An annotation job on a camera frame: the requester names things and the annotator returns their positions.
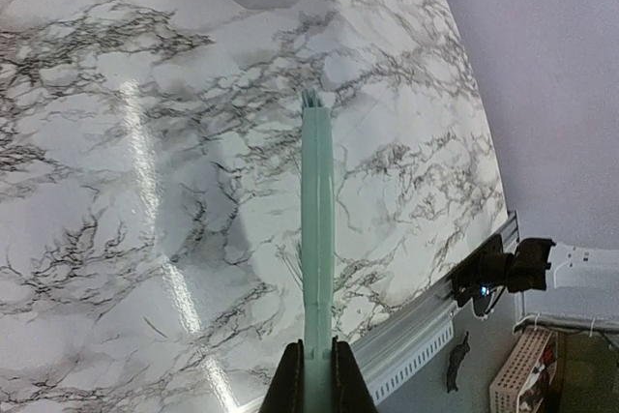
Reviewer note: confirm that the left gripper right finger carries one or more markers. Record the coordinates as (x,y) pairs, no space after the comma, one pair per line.
(350,392)

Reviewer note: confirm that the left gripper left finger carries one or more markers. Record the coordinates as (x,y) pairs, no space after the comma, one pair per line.
(286,391)

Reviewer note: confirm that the green hand brush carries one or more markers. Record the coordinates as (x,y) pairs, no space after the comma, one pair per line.
(317,250)

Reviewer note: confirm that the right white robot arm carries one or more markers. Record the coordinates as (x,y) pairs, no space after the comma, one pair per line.
(550,265)

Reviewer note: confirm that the pink perforated basket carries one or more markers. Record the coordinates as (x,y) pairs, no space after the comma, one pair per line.
(524,380)

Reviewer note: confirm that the aluminium front frame rail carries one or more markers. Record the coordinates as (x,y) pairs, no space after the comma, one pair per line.
(397,349)

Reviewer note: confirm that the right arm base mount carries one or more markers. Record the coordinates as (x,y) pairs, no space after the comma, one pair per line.
(482,277)

